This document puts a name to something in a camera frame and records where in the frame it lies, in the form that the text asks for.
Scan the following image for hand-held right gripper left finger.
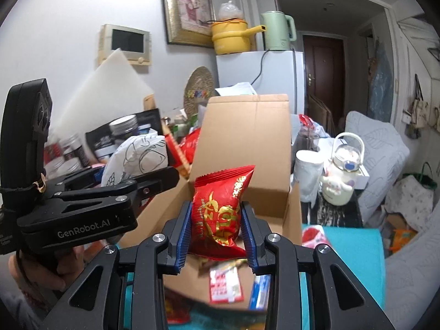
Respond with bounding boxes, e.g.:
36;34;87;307
39;201;193;330

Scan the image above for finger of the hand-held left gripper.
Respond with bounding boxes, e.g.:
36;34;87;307
51;180;152;212
46;166;180;196

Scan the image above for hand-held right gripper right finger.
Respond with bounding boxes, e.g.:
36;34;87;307
240;201;396;330

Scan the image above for white line-drawing snack bag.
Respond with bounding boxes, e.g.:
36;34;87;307
101;134;169;188

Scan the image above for red gold-print snack packet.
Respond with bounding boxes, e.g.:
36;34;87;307
191;165;255;262

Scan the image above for cardboard box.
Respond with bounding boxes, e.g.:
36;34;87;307
119;93;303;313

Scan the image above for person's left forearm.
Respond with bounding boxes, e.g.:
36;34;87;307
0;282;52;330

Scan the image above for person's left hand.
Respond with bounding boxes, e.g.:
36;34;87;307
9;244;100;303

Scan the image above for red packets behind box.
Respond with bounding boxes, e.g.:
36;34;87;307
168;127;202;169

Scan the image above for blue and white packet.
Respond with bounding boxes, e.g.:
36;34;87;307
247;275;270;312

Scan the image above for dark printed boxes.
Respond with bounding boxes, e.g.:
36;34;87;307
84;108;162;166

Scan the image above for jars with metal lids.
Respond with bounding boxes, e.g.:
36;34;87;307
45;134;90;179

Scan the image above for red and white small packet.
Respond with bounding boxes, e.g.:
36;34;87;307
302;225;327;248

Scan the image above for colourful crinkled snack packet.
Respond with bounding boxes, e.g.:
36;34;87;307
164;292;192;324

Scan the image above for black marbled side table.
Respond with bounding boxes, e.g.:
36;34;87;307
302;189;364;228

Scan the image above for white cup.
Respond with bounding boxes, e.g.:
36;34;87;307
294;149;325;203

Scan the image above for teal bubble table mat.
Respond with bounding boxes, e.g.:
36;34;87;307
120;225;386;330

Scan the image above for white plastic board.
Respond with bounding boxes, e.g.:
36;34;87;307
55;49;155;134

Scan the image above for round woven mat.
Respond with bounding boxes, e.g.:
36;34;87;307
183;66;215;114

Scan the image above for white cartoon water bottle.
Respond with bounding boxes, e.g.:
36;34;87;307
321;132;365;207

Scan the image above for white paper sheets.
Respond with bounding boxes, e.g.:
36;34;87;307
215;82;258;97

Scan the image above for flat cardboard sheets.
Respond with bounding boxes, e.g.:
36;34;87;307
307;93;332;124

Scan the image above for orange packet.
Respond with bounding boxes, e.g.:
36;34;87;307
390;229;418;251

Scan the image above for white fridge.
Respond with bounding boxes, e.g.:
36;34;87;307
216;50;306;116

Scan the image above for yellow pot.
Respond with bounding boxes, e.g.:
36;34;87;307
210;19;267;56

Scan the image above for grey leaf-cover chair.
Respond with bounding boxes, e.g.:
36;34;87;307
385;213;440;330
344;110;411;221

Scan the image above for floral fabric bag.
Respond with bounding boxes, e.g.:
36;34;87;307
385;175;434;231

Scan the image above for gold framed picture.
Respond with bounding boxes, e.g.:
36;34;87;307
161;0;215;47

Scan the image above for clear plastic bag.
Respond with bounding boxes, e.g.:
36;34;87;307
218;0;243;21

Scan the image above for dark brown door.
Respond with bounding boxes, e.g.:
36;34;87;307
302;36;345;117

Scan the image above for pale green electric kettle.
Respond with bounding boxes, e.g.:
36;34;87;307
260;10;297;52

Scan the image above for blue wrapped canvas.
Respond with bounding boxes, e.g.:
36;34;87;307
366;39;397;122

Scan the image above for white wardrobe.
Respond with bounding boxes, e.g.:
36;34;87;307
395;17;440;166

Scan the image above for wall intercom panel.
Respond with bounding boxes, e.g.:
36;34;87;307
97;24;152;67

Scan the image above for black kettle cable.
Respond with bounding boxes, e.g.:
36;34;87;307
251;50;270;86

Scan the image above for green handled bag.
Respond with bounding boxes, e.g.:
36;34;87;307
402;161;434;188

